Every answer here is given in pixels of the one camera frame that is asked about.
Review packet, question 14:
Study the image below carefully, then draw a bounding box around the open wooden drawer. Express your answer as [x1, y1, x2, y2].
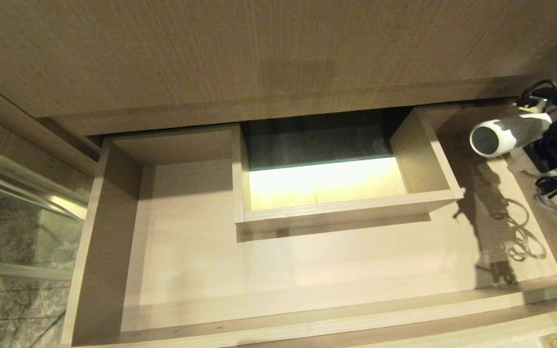
[60, 99, 557, 348]

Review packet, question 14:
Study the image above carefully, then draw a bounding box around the white hair dryer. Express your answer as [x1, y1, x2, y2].
[469, 112, 557, 233]

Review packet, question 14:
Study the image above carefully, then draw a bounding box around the wooden vanity cabinet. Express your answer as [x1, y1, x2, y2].
[0, 0, 557, 145]

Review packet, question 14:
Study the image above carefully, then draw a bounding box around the black hair dryer cord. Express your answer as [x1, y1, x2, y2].
[493, 195, 548, 263]

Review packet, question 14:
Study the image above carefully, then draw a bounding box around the glass panel with metal frame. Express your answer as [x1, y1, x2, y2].
[0, 139, 89, 282]

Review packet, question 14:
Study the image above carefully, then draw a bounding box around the black cable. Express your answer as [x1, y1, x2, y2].
[519, 79, 557, 104]

